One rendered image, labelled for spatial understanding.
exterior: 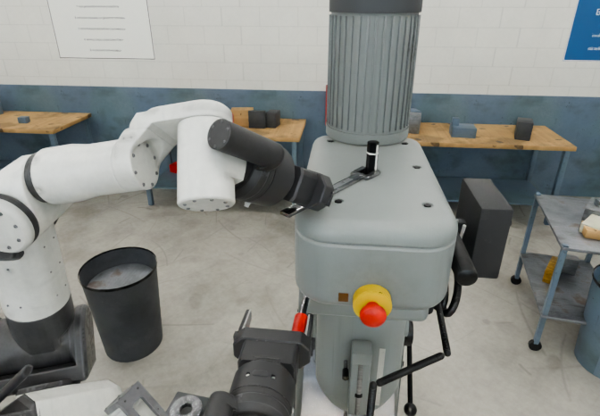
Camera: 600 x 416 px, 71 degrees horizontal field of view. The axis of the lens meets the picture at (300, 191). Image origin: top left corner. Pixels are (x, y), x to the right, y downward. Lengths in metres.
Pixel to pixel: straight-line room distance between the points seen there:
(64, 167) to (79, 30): 5.34
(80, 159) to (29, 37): 5.72
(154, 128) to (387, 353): 0.68
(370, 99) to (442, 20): 4.15
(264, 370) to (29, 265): 0.35
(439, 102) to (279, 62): 1.89
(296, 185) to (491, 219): 0.67
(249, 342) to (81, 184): 0.33
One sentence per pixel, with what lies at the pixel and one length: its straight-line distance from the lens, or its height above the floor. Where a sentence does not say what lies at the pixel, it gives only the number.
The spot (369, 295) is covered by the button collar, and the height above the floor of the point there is 1.78.
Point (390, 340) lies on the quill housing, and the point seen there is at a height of 1.55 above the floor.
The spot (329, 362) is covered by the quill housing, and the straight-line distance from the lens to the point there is 1.00.
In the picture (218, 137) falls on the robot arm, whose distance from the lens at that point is 0.46.
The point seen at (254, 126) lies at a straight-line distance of 4.73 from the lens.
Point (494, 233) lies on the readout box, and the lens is 1.18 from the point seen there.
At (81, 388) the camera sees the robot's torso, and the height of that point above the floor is 1.65.
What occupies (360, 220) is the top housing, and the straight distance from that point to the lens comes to 0.65.
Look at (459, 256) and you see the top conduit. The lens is 0.76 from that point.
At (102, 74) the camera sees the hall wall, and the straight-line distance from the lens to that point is 5.84.
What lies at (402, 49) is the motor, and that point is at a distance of 0.96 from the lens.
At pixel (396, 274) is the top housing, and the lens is 0.68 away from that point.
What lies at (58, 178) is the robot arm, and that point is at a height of 2.00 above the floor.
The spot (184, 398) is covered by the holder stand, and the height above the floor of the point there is 1.15.
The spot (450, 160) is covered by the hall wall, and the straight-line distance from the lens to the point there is 5.43.
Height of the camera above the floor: 2.20
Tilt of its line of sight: 25 degrees down
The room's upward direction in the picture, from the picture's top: straight up
